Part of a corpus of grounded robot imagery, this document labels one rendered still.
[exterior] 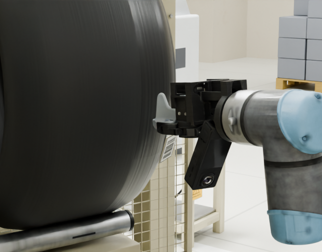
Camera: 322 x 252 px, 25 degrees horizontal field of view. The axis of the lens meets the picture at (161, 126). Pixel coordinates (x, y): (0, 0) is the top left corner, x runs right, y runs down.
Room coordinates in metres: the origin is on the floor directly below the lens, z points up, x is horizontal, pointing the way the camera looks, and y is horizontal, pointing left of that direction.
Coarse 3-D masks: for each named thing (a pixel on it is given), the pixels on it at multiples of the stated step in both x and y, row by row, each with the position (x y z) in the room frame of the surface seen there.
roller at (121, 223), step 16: (64, 224) 1.31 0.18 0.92; (80, 224) 1.32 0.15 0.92; (96, 224) 1.34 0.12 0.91; (112, 224) 1.35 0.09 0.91; (128, 224) 1.37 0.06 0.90; (0, 240) 1.23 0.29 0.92; (16, 240) 1.24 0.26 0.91; (32, 240) 1.26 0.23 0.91; (48, 240) 1.27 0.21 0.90; (64, 240) 1.29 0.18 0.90; (80, 240) 1.32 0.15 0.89
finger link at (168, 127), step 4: (156, 124) 1.10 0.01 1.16; (160, 124) 1.09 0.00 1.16; (164, 124) 1.07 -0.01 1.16; (168, 124) 1.05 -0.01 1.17; (172, 124) 1.04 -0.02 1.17; (176, 124) 1.05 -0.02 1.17; (160, 128) 1.07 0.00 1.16; (164, 128) 1.05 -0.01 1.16; (168, 128) 1.05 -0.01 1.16; (172, 128) 1.04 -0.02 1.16; (176, 128) 1.04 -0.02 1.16; (180, 128) 1.04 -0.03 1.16; (184, 128) 1.04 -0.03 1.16; (160, 132) 1.07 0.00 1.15; (164, 132) 1.05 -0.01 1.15; (168, 132) 1.05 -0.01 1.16; (172, 132) 1.04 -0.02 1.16; (176, 132) 1.03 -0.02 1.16; (180, 132) 1.04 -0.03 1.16; (184, 132) 1.04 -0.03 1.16
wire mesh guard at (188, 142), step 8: (176, 144) 2.03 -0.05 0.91; (184, 144) 2.06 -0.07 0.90; (192, 144) 2.06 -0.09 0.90; (176, 152) 2.03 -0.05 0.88; (184, 152) 2.06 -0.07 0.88; (192, 152) 2.06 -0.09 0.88; (176, 160) 2.03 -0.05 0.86; (184, 160) 2.06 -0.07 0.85; (176, 168) 2.03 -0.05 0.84; (184, 168) 2.06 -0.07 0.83; (168, 176) 2.02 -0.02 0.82; (176, 176) 2.04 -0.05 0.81; (184, 176) 2.06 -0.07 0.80; (176, 184) 2.04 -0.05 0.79; (184, 184) 2.06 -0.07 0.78; (176, 192) 2.04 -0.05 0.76; (184, 192) 2.06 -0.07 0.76; (184, 200) 2.06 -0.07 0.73; (160, 208) 2.01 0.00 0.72; (184, 208) 2.06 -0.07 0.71; (168, 216) 2.02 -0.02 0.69; (184, 216) 2.06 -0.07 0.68; (176, 224) 2.04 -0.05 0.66; (184, 224) 2.06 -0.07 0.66; (184, 232) 2.06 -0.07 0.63; (184, 240) 2.06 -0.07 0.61; (184, 248) 2.06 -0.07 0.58
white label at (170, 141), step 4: (168, 136) 1.29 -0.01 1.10; (172, 136) 1.30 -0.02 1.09; (176, 136) 1.32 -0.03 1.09; (168, 140) 1.30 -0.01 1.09; (172, 140) 1.31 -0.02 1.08; (164, 144) 1.29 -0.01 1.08; (168, 144) 1.30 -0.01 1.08; (172, 144) 1.32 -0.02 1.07; (164, 148) 1.30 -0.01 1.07; (168, 148) 1.31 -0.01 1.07; (172, 148) 1.33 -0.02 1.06; (164, 152) 1.30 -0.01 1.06; (168, 152) 1.32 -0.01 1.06; (160, 156) 1.30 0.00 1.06; (164, 156) 1.31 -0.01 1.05; (168, 156) 1.33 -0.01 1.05; (160, 160) 1.30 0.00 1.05
